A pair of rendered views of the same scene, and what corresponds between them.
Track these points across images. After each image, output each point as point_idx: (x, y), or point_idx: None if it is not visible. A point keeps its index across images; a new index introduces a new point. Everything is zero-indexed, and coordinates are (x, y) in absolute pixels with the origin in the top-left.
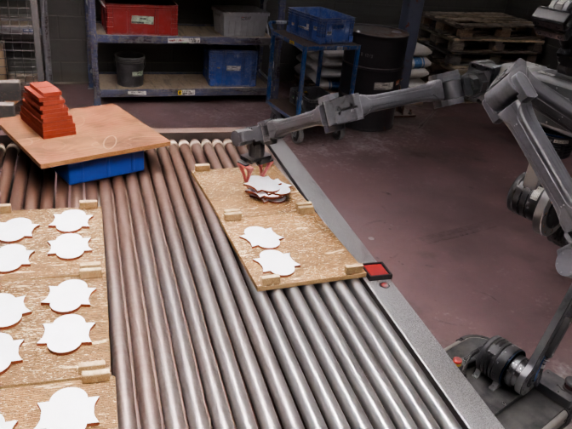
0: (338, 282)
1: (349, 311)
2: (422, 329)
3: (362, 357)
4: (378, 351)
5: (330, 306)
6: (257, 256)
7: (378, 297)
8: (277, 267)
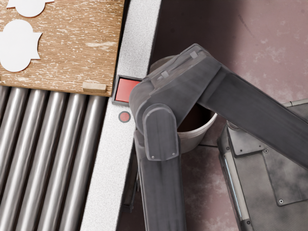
0: (73, 95)
1: (58, 142)
2: (112, 203)
3: (19, 217)
4: (41, 216)
5: (41, 129)
6: (4, 25)
7: (101, 134)
8: (10, 55)
